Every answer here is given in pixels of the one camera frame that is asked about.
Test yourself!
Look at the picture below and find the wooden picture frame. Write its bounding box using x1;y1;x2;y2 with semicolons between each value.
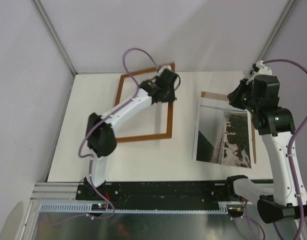
114;67;174;143

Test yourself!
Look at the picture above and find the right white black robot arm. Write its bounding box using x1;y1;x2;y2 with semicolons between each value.
224;74;307;224

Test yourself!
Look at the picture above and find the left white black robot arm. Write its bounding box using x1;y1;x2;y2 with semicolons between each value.
78;67;181;200

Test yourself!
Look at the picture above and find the aerial beach photo print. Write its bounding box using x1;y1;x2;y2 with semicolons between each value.
192;96;254;170

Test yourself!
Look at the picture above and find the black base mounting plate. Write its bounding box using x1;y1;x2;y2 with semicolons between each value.
75;180;245;211

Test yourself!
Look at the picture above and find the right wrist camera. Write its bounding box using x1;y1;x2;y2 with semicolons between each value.
246;60;272;85

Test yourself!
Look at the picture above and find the brown frame backing board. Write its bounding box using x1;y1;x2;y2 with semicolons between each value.
200;91;257;165

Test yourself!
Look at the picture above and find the right aluminium corner post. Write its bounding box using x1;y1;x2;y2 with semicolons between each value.
256;0;299;61

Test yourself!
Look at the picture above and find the aluminium corner post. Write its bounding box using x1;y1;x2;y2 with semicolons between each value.
256;0;299;61
30;0;77;76

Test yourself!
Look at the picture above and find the grey slotted cable duct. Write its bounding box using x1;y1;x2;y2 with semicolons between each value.
39;202;228;215

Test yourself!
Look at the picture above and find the left aluminium corner post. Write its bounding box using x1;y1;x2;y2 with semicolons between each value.
30;0;77;76

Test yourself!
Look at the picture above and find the aluminium front rail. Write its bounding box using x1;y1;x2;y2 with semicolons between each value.
30;182;304;203

